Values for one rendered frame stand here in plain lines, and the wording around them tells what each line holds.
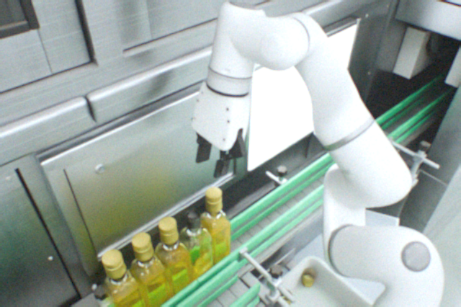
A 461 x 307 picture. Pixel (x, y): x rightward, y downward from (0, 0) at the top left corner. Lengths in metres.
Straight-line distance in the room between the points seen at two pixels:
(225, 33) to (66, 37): 0.25
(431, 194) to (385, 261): 1.07
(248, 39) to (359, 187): 0.28
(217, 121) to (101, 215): 0.33
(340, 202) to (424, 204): 1.02
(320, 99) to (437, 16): 0.78
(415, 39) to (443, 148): 0.39
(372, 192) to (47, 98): 0.52
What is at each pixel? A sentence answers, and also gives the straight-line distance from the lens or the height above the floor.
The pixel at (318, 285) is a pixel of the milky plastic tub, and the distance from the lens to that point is 1.16.
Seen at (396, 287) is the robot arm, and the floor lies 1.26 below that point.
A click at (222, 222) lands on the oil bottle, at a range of 0.85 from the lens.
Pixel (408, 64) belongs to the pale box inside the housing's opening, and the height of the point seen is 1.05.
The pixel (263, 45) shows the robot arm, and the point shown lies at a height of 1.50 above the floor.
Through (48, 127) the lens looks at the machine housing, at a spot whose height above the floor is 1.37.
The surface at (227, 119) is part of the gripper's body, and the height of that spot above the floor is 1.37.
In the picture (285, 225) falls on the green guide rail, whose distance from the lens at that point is 1.07.
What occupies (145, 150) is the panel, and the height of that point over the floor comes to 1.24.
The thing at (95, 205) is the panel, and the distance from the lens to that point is 0.82.
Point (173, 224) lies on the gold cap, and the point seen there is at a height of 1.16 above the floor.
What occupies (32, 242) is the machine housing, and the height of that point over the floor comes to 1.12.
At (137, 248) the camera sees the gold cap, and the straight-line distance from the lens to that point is 0.74.
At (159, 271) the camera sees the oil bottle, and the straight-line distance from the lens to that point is 0.81.
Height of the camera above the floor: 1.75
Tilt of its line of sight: 42 degrees down
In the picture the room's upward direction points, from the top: straight up
